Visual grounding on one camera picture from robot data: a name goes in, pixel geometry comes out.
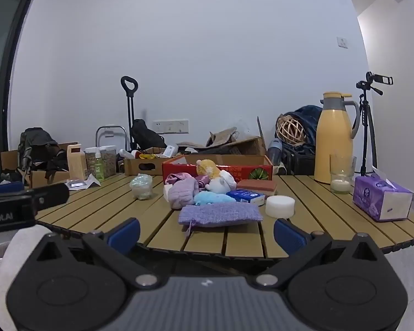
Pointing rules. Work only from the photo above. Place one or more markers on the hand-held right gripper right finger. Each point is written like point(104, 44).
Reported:
point(289, 234)

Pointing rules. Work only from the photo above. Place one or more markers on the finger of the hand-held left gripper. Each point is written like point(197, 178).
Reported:
point(7, 188)
point(51, 194)

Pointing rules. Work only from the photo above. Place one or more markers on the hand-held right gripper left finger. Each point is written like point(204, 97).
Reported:
point(125, 236)

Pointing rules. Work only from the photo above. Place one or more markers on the white round sponge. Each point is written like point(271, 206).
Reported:
point(279, 207)

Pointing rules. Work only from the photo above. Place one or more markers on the clear crinkled plastic bag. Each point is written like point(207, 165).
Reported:
point(141, 186)

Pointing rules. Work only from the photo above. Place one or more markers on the brown and pink sponge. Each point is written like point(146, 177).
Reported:
point(258, 186)

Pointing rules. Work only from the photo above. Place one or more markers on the blue tissue pack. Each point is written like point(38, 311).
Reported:
point(246, 196)

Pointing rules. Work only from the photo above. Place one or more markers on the purple woven pouch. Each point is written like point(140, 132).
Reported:
point(220, 215)

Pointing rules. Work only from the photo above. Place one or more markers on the red cardboard box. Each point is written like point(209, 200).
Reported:
point(248, 171)

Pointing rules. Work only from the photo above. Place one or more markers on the pink satin scrunchie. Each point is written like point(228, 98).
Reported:
point(179, 178)

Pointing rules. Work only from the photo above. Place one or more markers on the light blue plush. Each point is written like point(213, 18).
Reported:
point(212, 198)

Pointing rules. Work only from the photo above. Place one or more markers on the yellow and white plush toy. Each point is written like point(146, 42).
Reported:
point(217, 177)

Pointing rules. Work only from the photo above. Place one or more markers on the open cardboard box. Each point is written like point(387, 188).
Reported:
point(38, 179)

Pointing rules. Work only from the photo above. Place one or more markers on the crumpled plastic wrapper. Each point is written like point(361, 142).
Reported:
point(84, 182)

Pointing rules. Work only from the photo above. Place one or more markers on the beige carton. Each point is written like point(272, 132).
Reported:
point(77, 163)

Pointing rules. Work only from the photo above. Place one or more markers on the dark green backpack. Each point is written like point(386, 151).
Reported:
point(34, 148)

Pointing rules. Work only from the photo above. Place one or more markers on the clear food container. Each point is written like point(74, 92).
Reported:
point(90, 162)
point(108, 162)

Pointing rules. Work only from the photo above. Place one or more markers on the green spray bottle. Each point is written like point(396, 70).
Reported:
point(98, 169)

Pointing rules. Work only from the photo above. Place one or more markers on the small cardboard tray box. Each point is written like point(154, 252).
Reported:
point(141, 167)

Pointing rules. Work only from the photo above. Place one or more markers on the black suitcase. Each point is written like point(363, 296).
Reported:
point(298, 163)

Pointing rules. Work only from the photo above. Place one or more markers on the glass with white candle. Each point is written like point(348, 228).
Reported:
point(341, 182)

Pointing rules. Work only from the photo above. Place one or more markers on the yellow packet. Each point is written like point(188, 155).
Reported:
point(147, 156)

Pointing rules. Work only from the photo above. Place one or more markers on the white and red lint roller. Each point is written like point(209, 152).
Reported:
point(127, 152)

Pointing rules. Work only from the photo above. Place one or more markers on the blue-capped water bottle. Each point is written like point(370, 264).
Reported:
point(274, 151)

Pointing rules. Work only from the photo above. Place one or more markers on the purple tissue pack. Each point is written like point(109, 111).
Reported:
point(379, 198)

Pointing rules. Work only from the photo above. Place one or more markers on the yellow thermos jug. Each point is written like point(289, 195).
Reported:
point(333, 144)

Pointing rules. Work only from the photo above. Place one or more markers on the large brown cardboard box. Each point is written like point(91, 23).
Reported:
point(241, 146)

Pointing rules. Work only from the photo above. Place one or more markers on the black bag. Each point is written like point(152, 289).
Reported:
point(146, 138)

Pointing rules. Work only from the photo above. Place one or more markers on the wicker ball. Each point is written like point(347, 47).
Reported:
point(289, 129)

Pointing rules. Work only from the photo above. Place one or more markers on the dark glass door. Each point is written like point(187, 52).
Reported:
point(3, 76)

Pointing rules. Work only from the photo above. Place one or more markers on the dark blue cloth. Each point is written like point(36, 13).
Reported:
point(310, 124)

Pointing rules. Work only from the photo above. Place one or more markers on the white folding stool frame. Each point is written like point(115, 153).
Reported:
point(107, 131)

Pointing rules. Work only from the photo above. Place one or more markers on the white wall socket strip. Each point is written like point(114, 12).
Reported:
point(170, 127)

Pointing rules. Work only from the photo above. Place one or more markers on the black tripod with camera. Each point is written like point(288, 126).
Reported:
point(365, 117)

